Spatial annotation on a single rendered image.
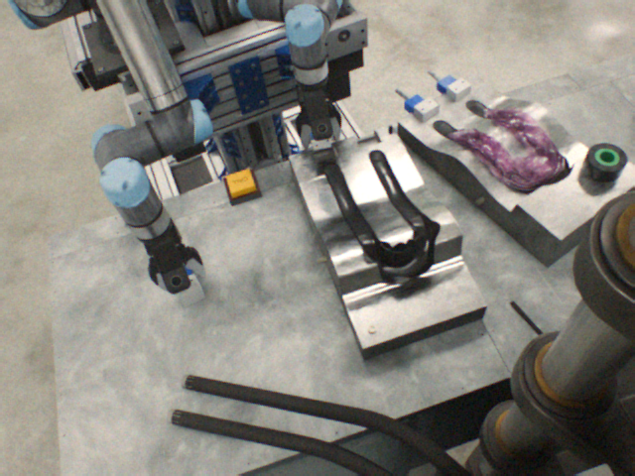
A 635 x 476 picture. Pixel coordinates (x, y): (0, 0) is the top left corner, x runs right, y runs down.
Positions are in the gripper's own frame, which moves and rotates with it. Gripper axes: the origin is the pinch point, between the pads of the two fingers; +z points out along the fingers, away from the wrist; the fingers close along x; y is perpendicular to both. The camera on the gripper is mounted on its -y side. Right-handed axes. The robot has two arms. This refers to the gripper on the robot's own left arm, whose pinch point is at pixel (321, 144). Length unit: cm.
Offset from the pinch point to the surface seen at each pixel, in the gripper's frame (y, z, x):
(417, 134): -4.6, -0.9, -22.9
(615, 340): -83, -60, -12
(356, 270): -42.1, -8.5, 1.2
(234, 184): -5.9, 0.9, 23.0
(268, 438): -68, -2, 24
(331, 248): -35.8, -8.3, 4.7
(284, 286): -34.4, 4.6, 16.2
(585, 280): -80, -67, -9
